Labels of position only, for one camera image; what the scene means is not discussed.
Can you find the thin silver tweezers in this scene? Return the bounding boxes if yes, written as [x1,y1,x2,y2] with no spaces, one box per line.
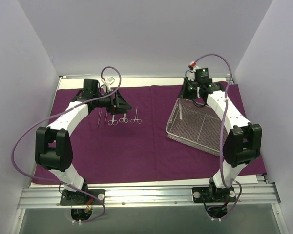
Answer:
[104,109,107,126]

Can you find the silver surgical scissors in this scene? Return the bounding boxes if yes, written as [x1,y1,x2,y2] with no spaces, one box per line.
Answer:
[108,115,118,126]

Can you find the silver surgical forceps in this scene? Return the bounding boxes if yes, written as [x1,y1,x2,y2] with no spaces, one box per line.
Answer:
[130,107,142,124]

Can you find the metal mesh instrument tray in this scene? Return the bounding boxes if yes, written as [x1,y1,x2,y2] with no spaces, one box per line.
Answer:
[166,99,221,156]

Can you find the purple cloth wrap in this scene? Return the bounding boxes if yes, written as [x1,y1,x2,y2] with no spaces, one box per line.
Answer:
[31,81,268,185]

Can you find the silver scalpel handle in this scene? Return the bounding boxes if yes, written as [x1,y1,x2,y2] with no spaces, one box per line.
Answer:
[178,102,183,120]

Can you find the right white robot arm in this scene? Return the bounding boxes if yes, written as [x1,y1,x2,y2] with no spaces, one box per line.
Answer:
[178,78,262,201]

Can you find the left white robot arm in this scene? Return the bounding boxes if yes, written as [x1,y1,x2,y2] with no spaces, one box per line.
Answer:
[35,90,132,204]

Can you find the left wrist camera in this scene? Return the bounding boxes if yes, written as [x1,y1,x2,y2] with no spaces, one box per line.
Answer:
[83,77,116,96]

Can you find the back aluminium rail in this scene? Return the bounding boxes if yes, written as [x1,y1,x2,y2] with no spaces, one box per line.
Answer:
[58,74,232,79]

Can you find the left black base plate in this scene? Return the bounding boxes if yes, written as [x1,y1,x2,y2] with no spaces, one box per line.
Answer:
[60,189,105,206]

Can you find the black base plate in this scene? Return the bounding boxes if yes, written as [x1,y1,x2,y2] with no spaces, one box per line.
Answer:
[60,189,105,206]
[192,187,236,203]

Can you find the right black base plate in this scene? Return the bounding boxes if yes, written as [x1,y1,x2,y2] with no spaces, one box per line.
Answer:
[192,187,236,203]

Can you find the front aluminium rail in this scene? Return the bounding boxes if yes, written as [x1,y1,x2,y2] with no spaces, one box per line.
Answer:
[17,183,281,209]

